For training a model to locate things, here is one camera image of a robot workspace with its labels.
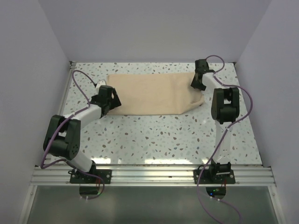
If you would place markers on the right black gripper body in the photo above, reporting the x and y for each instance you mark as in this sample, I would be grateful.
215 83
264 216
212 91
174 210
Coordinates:
197 85

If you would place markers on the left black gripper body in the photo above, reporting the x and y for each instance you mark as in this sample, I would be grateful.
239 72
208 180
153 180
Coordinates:
94 98

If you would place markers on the beige cloth wrap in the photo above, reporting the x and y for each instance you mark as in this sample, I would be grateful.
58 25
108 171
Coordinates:
155 94

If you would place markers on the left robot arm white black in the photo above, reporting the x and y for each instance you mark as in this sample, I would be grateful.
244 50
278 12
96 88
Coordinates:
63 135

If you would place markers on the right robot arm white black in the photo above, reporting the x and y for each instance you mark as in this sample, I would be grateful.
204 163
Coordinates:
225 110

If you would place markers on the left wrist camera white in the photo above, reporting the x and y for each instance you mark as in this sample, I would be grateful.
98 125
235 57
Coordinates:
99 84

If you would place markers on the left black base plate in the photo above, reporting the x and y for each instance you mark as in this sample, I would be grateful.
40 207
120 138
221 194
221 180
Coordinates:
102 175

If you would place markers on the aluminium front rail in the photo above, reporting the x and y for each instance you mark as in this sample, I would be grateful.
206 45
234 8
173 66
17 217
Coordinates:
153 175

